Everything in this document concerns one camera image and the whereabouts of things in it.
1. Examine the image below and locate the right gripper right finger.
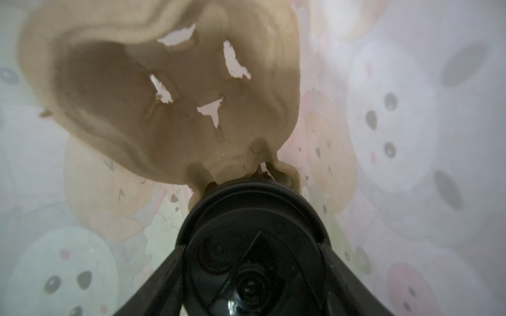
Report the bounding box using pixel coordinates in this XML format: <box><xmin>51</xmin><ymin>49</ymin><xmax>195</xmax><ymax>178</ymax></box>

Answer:
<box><xmin>318</xmin><ymin>244</ymin><xmax>392</xmax><ymax>316</ymax></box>

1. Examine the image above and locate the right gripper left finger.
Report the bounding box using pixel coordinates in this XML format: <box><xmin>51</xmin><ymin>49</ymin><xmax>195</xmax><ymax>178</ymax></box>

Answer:
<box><xmin>115</xmin><ymin>246</ymin><xmax>185</xmax><ymax>316</ymax></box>

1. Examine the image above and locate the white paper gift bag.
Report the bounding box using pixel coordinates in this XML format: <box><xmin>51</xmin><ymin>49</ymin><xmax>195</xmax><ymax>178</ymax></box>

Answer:
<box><xmin>1</xmin><ymin>1</ymin><xmax>505</xmax><ymax>315</ymax></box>

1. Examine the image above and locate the single brown pulp cup carrier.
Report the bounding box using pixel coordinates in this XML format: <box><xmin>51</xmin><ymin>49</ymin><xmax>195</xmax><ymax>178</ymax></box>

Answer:
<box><xmin>18</xmin><ymin>1</ymin><xmax>300</xmax><ymax>190</ymax></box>

